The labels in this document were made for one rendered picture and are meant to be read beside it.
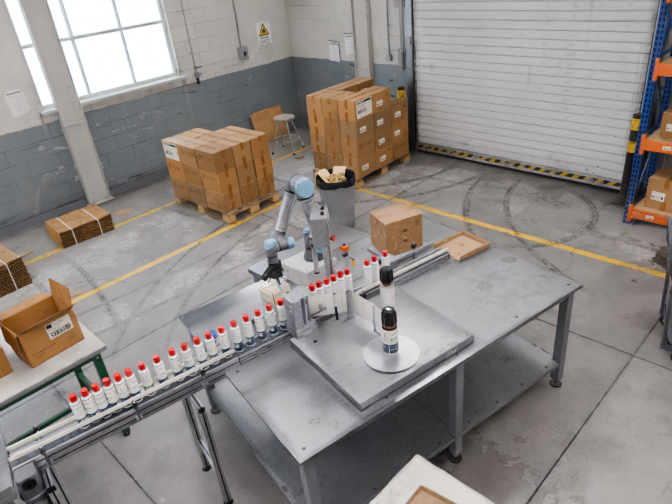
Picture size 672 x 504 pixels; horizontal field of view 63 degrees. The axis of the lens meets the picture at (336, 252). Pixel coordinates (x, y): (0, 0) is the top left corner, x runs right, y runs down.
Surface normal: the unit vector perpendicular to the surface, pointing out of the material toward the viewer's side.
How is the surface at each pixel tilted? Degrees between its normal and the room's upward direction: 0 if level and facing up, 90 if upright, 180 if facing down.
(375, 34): 90
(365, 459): 1
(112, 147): 90
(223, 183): 90
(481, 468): 0
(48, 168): 90
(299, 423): 0
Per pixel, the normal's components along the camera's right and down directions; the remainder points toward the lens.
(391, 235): 0.41, 0.41
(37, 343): 0.79, 0.24
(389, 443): -0.11, -0.87
